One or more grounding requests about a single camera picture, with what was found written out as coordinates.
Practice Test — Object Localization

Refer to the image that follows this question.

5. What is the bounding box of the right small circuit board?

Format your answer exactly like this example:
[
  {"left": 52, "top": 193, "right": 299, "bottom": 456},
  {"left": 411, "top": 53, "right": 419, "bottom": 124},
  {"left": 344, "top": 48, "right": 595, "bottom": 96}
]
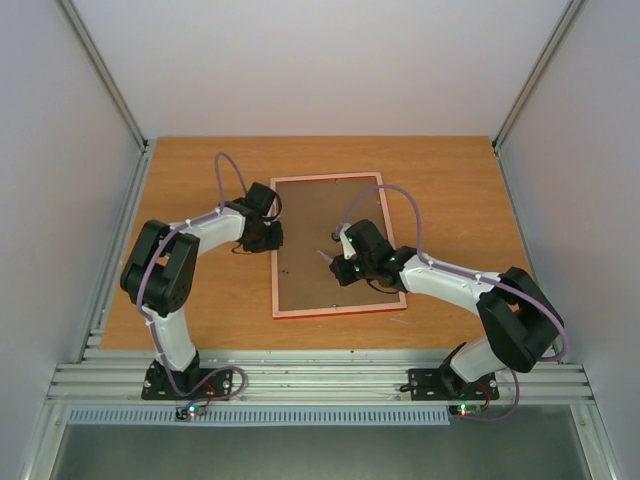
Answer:
[{"left": 449, "top": 403, "right": 487, "bottom": 418}]

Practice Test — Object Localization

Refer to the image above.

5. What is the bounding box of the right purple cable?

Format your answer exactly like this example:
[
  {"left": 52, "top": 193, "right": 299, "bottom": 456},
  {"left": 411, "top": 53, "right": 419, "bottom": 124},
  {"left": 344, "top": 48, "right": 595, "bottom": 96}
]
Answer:
[{"left": 339, "top": 184, "right": 571, "bottom": 421}]

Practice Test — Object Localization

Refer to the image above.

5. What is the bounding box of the aluminium front rail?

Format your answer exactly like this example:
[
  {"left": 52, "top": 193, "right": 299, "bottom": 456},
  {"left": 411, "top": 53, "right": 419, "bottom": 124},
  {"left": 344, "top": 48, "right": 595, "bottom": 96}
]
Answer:
[{"left": 46, "top": 348, "right": 595, "bottom": 406}]

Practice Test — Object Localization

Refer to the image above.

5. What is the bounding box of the grey slotted cable duct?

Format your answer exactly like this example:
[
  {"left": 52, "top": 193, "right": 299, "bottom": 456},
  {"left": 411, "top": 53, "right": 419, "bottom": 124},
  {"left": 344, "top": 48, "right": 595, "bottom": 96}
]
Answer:
[{"left": 67, "top": 405, "right": 450, "bottom": 428}]

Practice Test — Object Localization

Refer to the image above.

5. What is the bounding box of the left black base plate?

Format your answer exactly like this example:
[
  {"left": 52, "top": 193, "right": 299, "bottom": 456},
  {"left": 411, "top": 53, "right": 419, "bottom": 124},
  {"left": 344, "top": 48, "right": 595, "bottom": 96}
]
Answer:
[{"left": 141, "top": 364, "right": 239, "bottom": 401}]

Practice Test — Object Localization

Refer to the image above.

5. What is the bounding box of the left aluminium corner post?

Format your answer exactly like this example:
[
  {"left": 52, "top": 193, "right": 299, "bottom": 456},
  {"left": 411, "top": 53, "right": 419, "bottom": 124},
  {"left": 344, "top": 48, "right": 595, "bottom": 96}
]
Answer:
[{"left": 55, "top": 0, "right": 148, "bottom": 152}]

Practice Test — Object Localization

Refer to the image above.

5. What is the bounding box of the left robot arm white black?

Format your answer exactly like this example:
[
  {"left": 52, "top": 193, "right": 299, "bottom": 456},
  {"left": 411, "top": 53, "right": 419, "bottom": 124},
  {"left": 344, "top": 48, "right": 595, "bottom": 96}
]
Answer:
[{"left": 120, "top": 183, "right": 283, "bottom": 402}]

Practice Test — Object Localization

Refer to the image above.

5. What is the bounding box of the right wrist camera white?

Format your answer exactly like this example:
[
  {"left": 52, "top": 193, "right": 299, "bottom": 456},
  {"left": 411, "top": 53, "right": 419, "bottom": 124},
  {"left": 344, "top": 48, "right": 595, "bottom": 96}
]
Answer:
[{"left": 331, "top": 222, "right": 356, "bottom": 260}]

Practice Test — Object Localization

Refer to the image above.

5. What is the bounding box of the small circuit board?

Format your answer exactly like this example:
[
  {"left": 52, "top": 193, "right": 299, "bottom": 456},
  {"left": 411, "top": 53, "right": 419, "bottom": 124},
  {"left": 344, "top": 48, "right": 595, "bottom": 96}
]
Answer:
[
  {"left": 449, "top": 403, "right": 487, "bottom": 418},
  {"left": 174, "top": 405, "right": 207, "bottom": 421}
]

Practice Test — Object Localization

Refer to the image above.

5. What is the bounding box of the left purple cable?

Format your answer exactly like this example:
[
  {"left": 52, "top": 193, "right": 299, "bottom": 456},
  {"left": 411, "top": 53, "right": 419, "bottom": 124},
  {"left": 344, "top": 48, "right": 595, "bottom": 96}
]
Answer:
[{"left": 135, "top": 152, "right": 249, "bottom": 401}]

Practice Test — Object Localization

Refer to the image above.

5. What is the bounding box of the aluminium corner post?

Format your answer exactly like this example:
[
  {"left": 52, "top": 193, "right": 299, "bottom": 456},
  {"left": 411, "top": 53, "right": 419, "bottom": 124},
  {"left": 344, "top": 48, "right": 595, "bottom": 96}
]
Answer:
[
  {"left": 492, "top": 0, "right": 586, "bottom": 151},
  {"left": 55, "top": 0, "right": 148, "bottom": 152}
]

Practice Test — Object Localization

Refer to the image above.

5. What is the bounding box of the right aluminium corner post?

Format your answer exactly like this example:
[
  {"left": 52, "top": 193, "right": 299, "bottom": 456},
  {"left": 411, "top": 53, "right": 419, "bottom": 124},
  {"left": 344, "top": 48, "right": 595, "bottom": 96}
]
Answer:
[{"left": 492, "top": 0, "right": 586, "bottom": 151}]

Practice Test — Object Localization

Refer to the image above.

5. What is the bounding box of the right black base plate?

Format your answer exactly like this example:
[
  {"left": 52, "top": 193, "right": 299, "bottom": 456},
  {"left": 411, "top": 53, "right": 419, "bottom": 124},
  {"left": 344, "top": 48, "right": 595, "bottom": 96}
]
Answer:
[{"left": 399, "top": 368, "right": 500, "bottom": 401}]

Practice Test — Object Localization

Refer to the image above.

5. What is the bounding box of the red picture frame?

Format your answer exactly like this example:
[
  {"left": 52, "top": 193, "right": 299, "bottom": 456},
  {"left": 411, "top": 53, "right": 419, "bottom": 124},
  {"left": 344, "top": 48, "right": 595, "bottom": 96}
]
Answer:
[{"left": 270, "top": 172, "right": 407, "bottom": 319}]

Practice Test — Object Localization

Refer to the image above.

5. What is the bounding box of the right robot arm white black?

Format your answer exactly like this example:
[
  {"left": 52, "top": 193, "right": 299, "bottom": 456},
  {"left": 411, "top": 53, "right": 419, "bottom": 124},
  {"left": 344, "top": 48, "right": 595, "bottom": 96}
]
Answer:
[{"left": 330, "top": 220, "right": 567, "bottom": 399}]

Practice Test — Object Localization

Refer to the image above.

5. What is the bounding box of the purple cable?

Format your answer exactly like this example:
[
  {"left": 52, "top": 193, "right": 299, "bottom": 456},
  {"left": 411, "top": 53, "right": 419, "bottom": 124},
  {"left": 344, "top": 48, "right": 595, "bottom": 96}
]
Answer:
[
  {"left": 339, "top": 184, "right": 571, "bottom": 421},
  {"left": 135, "top": 152, "right": 249, "bottom": 401}
]

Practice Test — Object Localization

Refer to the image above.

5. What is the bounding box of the left small circuit board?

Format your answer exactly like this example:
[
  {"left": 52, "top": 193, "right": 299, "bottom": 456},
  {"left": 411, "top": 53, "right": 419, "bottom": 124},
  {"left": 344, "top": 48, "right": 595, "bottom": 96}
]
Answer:
[{"left": 174, "top": 405, "right": 207, "bottom": 421}]

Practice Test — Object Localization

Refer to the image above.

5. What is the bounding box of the small clear-handled screwdriver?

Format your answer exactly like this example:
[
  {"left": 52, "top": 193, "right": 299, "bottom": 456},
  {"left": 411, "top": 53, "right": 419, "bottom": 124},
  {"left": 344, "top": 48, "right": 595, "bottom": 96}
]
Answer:
[{"left": 314, "top": 247, "right": 333, "bottom": 264}]

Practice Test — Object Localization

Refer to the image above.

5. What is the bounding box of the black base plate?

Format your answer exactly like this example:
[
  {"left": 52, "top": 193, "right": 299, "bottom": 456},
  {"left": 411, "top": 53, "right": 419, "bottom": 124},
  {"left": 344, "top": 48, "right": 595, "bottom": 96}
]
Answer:
[
  {"left": 141, "top": 364, "right": 239, "bottom": 401},
  {"left": 399, "top": 368, "right": 500, "bottom": 401}
]

